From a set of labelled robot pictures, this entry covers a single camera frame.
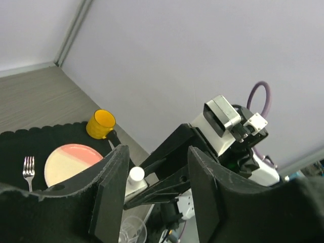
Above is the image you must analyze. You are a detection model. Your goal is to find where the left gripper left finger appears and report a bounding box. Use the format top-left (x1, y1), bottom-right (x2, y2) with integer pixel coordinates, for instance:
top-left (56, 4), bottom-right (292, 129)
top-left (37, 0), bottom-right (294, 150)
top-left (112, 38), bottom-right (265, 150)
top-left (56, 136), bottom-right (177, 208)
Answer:
top-left (1, 145), bottom-right (130, 242)

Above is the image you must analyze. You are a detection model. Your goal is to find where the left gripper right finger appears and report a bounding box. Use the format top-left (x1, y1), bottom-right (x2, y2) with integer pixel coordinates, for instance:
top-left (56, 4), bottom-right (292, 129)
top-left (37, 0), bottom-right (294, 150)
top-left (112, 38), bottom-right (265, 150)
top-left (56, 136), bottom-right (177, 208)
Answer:
top-left (188, 147), bottom-right (323, 242)

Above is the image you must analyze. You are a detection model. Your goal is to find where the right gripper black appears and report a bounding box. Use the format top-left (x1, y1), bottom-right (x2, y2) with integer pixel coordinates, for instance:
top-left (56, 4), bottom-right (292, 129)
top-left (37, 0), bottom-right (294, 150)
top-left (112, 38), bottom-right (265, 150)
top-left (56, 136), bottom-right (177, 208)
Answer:
top-left (124, 124), bottom-right (268, 210)

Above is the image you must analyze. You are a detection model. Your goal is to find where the clear nail polish bottle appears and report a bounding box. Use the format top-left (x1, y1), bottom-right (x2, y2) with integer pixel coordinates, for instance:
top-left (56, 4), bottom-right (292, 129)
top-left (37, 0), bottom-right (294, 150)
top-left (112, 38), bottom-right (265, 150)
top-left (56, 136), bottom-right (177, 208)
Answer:
top-left (124, 178), bottom-right (148, 203)

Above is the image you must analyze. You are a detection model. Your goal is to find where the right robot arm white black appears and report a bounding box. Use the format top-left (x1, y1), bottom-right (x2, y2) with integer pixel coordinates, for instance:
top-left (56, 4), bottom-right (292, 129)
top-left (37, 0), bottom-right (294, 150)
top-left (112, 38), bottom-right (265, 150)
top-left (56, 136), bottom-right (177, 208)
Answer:
top-left (124, 105), bottom-right (279, 220)

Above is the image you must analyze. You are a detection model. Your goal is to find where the clear drinking glass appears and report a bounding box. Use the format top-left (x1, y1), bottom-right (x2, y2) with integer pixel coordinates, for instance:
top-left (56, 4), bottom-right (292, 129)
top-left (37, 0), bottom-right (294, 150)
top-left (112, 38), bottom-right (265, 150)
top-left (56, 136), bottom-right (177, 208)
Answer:
top-left (118, 216), bottom-right (147, 243)

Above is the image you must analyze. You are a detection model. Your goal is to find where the pink cream ceramic plate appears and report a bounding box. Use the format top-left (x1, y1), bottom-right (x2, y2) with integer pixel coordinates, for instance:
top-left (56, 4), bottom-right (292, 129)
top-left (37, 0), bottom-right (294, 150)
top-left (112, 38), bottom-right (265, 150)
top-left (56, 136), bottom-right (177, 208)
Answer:
top-left (44, 144), bottom-right (103, 187)

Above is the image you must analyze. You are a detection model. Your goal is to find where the silver fork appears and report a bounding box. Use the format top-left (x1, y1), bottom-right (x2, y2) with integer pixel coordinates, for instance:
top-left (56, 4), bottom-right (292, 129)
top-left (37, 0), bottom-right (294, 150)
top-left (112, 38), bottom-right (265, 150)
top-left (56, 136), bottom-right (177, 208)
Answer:
top-left (22, 156), bottom-right (35, 192)

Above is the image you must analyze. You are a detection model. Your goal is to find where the black cloth placemat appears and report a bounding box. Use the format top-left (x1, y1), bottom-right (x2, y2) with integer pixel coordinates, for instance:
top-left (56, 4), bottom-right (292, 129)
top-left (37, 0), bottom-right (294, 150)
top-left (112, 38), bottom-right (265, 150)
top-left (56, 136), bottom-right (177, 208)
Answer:
top-left (1, 121), bottom-right (112, 190)

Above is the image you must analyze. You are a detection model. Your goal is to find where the yellow mug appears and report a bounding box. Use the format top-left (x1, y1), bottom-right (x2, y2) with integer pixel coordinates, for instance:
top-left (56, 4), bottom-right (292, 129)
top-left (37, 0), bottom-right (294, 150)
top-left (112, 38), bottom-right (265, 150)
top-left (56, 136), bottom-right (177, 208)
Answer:
top-left (86, 109), bottom-right (120, 150)

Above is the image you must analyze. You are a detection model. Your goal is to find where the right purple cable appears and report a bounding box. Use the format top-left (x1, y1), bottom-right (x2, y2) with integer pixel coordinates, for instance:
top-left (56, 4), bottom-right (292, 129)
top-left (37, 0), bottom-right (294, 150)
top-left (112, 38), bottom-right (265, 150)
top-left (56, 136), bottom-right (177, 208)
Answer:
top-left (247, 80), bottom-right (279, 168)

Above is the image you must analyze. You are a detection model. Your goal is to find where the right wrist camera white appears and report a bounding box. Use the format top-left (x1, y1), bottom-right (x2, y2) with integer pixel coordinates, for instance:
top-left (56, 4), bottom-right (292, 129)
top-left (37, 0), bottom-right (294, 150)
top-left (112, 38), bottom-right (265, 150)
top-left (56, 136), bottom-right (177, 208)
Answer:
top-left (190, 95), bottom-right (268, 156)

